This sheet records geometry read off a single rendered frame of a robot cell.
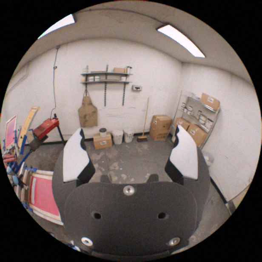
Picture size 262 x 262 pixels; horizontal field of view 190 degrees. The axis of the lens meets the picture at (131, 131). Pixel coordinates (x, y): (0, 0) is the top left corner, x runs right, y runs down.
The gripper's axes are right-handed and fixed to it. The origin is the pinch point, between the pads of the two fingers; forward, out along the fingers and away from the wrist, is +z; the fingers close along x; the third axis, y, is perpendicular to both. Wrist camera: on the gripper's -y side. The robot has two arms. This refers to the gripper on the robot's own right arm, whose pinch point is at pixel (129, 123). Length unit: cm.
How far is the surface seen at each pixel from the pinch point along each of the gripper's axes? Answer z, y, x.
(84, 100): 178, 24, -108
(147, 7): 70, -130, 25
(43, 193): -19, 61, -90
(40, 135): 53, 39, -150
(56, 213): -31, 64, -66
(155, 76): 241, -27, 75
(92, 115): 183, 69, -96
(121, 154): 142, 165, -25
